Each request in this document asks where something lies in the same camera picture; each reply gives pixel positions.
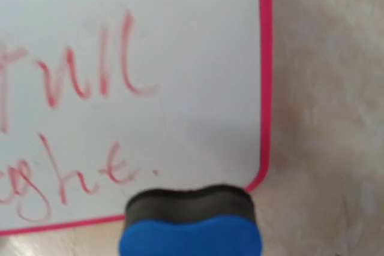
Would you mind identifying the pink framed whiteboard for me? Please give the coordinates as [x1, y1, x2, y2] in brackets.
[1, 0, 273, 236]

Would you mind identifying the blue whiteboard eraser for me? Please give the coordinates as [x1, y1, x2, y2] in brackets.
[118, 184, 263, 256]

